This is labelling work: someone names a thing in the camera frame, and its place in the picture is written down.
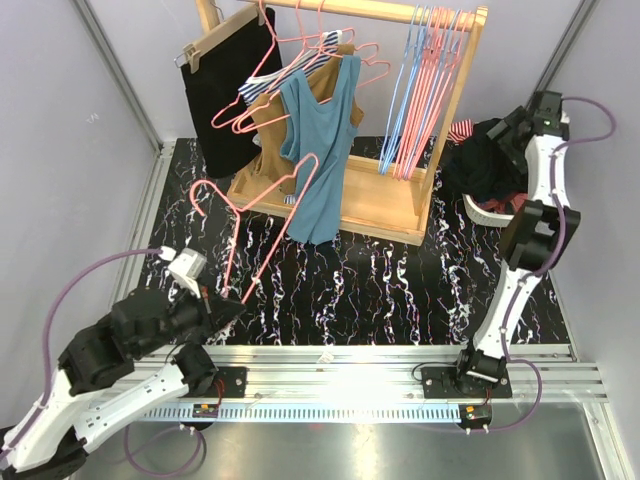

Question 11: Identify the bundle of empty pink hangers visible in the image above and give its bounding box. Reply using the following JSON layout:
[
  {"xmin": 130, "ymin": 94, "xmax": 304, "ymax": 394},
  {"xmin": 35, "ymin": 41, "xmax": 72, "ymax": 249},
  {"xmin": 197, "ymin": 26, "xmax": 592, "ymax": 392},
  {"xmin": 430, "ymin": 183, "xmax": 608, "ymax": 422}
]
[{"xmin": 378, "ymin": 5, "xmax": 475, "ymax": 180}]

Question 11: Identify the white perforated plastic basket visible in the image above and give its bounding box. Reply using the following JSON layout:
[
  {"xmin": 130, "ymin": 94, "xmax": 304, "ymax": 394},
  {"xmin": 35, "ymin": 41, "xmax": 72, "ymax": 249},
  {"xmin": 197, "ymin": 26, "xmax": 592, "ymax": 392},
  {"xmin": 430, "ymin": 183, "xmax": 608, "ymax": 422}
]
[{"xmin": 462, "ymin": 194, "xmax": 513, "ymax": 228}]

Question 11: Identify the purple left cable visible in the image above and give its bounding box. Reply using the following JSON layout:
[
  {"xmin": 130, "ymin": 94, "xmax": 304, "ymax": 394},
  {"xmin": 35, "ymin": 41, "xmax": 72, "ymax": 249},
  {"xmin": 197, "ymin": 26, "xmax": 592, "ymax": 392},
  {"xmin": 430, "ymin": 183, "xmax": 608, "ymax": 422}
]
[{"xmin": 0, "ymin": 248, "xmax": 166, "ymax": 451}]

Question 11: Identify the aluminium mounting rail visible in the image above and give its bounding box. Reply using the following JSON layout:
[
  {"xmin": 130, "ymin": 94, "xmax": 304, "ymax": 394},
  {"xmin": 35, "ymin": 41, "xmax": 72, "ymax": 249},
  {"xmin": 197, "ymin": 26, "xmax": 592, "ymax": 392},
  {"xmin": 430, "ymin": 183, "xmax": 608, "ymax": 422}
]
[{"xmin": 89, "ymin": 344, "xmax": 609, "ymax": 426}]

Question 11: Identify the brown tank top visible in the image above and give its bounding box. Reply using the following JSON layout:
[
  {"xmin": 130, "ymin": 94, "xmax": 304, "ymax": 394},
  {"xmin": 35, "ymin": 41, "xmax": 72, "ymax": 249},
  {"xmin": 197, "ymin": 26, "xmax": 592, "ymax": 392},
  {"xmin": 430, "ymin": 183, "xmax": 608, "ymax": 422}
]
[{"xmin": 249, "ymin": 56, "xmax": 341, "ymax": 183}]

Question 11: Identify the red white striped tank top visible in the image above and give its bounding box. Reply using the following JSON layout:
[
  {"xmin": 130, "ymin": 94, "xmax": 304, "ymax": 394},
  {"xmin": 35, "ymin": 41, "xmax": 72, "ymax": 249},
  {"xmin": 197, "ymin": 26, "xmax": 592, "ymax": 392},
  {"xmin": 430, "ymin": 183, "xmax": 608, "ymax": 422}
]
[{"xmin": 447, "ymin": 119, "xmax": 475, "ymax": 144}]

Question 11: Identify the black skirt on rack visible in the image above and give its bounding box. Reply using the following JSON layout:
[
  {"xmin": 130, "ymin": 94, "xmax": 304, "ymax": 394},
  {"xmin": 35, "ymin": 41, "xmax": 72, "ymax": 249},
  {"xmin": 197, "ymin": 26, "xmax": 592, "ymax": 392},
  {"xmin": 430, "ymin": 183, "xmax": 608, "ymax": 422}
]
[{"xmin": 181, "ymin": 7, "xmax": 282, "ymax": 179}]

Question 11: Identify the maroon tank top grey trim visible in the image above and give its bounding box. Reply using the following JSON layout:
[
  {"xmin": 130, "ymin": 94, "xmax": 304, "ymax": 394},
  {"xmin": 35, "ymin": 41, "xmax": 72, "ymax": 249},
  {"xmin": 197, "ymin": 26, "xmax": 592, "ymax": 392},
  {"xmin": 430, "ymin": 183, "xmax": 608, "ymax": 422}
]
[{"xmin": 478, "ymin": 192, "xmax": 528, "ymax": 215}]

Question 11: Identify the black marble pattern mat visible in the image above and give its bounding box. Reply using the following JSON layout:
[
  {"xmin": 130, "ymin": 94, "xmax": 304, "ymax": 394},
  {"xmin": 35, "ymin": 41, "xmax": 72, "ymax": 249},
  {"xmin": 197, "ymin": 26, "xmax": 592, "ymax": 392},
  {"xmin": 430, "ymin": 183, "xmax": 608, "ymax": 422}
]
[{"xmin": 137, "ymin": 135, "xmax": 569, "ymax": 347}]

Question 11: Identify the wooden clothes rack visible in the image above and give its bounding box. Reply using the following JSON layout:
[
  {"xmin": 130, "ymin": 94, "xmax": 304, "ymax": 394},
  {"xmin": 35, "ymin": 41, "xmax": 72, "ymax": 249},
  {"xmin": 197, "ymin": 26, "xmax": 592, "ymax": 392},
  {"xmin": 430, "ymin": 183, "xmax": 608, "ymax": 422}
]
[{"xmin": 226, "ymin": 1, "xmax": 488, "ymax": 245}]

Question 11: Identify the blue white striped tank top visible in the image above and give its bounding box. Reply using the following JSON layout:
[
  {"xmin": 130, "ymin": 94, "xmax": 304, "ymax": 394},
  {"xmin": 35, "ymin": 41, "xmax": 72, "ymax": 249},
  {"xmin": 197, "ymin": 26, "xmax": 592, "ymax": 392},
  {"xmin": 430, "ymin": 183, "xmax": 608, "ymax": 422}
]
[{"xmin": 239, "ymin": 32, "xmax": 355, "ymax": 183}]

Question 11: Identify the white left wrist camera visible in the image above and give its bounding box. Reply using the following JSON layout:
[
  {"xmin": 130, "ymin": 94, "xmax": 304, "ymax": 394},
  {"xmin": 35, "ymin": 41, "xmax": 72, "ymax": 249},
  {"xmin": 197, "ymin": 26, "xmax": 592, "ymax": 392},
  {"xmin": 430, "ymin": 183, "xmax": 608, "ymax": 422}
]
[{"xmin": 160, "ymin": 246, "xmax": 206, "ymax": 299}]

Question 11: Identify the pink hanger striped top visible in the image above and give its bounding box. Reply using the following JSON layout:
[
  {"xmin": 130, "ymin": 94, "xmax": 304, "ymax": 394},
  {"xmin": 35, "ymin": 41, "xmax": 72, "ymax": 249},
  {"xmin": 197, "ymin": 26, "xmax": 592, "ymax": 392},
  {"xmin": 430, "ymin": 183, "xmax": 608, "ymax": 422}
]
[{"xmin": 210, "ymin": 0, "xmax": 356, "ymax": 132}]

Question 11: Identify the pink hanger black garment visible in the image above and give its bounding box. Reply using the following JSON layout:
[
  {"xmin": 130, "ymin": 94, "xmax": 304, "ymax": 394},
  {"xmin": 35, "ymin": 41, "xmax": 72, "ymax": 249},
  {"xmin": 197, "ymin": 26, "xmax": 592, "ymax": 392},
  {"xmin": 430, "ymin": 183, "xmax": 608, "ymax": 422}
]
[{"xmin": 189, "ymin": 153, "xmax": 320, "ymax": 305}]

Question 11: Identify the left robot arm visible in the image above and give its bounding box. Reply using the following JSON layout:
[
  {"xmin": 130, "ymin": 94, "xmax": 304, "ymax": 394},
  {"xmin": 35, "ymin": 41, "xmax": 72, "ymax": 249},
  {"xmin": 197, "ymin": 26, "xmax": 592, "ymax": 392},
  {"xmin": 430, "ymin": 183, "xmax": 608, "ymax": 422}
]
[{"xmin": 1, "ymin": 288, "xmax": 246, "ymax": 479}]

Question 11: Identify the teal tank top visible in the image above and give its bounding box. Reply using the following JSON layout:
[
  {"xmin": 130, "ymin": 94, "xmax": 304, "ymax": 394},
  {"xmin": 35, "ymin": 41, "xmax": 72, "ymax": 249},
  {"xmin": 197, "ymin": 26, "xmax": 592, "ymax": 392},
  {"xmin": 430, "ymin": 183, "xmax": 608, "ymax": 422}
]
[{"xmin": 280, "ymin": 55, "xmax": 364, "ymax": 245}]

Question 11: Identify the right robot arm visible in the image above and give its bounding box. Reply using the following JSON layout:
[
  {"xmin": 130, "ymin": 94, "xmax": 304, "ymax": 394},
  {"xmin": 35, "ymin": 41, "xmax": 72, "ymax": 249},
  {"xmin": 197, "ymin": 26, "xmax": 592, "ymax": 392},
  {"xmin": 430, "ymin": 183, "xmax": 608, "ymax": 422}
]
[{"xmin": 451, "ymin": 91, "xmax": 581, "ymax": 398}]

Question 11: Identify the wooden clip hanger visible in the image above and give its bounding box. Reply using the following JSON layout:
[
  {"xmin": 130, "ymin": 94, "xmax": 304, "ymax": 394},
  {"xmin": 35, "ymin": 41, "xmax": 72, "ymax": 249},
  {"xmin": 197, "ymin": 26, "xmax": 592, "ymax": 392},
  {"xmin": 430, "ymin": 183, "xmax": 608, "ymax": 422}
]
[{"xmin": 174, "ymin": 0, "xmax": 265, "ymax": 73}]

